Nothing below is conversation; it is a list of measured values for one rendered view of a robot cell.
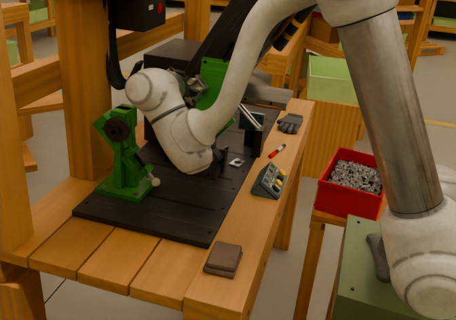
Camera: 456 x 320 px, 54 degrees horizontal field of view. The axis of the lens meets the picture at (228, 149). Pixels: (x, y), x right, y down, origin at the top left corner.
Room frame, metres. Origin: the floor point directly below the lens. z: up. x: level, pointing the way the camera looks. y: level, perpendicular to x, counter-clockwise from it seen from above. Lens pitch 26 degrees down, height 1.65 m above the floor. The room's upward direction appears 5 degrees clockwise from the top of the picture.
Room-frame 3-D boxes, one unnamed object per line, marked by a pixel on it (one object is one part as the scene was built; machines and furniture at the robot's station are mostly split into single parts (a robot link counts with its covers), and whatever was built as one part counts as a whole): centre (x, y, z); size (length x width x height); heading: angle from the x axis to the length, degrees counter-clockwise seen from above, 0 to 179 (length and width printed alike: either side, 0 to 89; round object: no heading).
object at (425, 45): (7.86, -2.87, 0.22); 1.20 x 0.80 x 0.44; 117
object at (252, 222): (1.47, -0.18, 0.82); 1.50 x 0.14 x 0.15; 166
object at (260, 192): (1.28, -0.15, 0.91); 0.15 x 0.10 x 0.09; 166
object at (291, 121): (1.83, -0.26, 0.91); 0.20 x 0.11 x 0.03; 163
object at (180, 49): (1.68, 0.20, 1.07); 0.30 x 0.18 x 0.34; 166
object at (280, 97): (1.59, -0.02, 1.11); 0.39 x 0.16 x 0.03; 76
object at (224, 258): (0.88, -0.01, 0.91); 0.10 x 0.08 x 0.03; 168
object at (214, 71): (1.45, 0.05, 1.17); 0.13 x 0.12 x 0.20; 166
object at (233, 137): (1.54, 0.10, 0.89); 1.10 x 0.42 x 0.02; 166
